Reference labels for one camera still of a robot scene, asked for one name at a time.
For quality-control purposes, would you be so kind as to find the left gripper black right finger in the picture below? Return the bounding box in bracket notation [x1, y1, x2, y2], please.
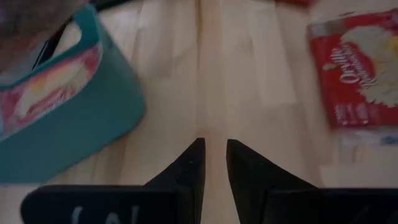
[226, 139, 398, 224]

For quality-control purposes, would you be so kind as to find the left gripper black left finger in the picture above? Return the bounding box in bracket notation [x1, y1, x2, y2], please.
[20, 138, 206, 224]

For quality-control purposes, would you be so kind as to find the teal plastic basket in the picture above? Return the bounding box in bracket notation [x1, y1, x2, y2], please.
[0, 4, 146, 184]

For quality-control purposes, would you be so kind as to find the red Orville popcorn bag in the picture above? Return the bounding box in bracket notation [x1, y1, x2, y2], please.
[306, 8, 398, 147]
[0, 43, 103, 141]

